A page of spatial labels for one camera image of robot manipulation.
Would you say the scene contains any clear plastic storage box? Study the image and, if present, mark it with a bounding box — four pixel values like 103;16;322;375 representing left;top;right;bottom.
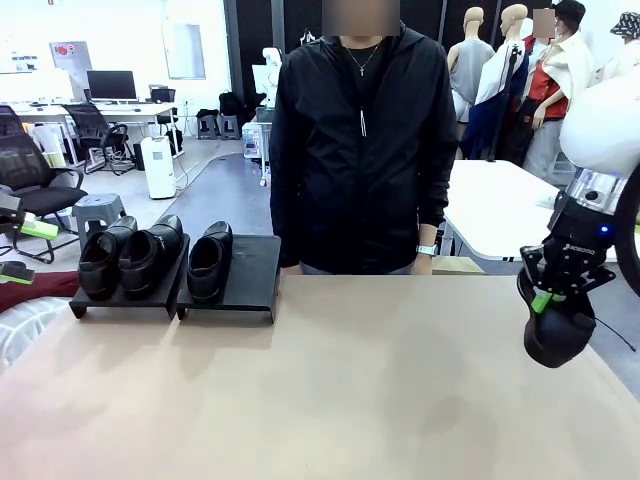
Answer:
241;121;274;162

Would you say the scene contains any mannequin in grey tank top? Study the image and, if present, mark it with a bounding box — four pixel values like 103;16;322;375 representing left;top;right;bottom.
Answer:
446;5;496;161

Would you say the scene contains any white table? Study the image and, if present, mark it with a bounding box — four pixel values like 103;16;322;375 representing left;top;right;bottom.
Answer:
442;159;569;262

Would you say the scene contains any black tripod pole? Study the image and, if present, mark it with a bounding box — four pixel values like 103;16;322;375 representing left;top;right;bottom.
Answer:
492;43;526;161

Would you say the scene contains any mannequin in white blue garment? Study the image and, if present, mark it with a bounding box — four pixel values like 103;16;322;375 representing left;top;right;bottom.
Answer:
459;3;531;161

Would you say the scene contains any black perforated leather shoe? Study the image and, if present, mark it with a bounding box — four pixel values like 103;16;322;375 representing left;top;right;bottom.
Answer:
77;214;139;301
118;213;185;301

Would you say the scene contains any silver cross necklace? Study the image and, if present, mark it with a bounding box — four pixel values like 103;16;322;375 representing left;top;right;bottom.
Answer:
344;39;384;79

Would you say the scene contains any wall poster with red signs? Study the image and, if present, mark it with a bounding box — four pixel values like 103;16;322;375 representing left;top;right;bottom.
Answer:
48;39;94;101

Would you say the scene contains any black mesh office chair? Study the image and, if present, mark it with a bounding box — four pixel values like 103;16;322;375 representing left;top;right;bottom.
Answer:
0;103;90;265

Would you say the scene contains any black backpack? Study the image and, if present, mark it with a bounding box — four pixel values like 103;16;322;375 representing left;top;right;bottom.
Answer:
218;90;247;119

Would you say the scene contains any white air purifier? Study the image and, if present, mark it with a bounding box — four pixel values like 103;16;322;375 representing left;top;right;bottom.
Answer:
140;134;178;200

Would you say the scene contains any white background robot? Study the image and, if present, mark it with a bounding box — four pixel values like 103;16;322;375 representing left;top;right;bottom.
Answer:
252;46;285;109

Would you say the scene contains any person's right forearm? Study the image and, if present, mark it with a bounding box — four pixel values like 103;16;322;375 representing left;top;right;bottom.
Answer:
269;199;304;271

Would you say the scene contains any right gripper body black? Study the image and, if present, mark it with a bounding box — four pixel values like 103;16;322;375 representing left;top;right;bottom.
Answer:
543;192;626;287

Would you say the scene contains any grey plastic stool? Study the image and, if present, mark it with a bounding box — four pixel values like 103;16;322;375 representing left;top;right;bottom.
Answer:
219;113;242;141
71;193;127;254
196;113;222;141

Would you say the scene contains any black shoe stand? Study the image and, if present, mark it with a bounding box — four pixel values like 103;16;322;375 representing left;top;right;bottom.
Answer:
68;232;192;321
175;233;283;325

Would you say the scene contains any person in black jacket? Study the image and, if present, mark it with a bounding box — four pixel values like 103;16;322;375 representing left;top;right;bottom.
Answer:
268;0;460;277

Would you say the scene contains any white plastic wrap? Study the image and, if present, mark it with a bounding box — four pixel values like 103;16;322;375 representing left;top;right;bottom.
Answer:
0;294;74;374

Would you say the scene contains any black computer monitor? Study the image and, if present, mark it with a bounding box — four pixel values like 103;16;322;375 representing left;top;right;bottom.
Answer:
85;69;138;101

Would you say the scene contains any person's left forearm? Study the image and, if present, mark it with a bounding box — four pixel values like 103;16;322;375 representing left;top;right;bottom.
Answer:
413;184;459;249

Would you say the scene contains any dark red cloth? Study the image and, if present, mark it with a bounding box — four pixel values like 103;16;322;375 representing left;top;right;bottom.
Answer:
0;269;81;314

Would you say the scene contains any white wall board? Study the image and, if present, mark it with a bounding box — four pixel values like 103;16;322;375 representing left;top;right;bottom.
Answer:
160;19;207;81

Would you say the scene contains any mannequin with bucket hat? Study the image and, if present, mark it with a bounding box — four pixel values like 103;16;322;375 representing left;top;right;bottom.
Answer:
594;10;640;91

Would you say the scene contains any white office desk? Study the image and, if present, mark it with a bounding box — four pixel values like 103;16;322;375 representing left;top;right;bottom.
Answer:
0;101;177;166

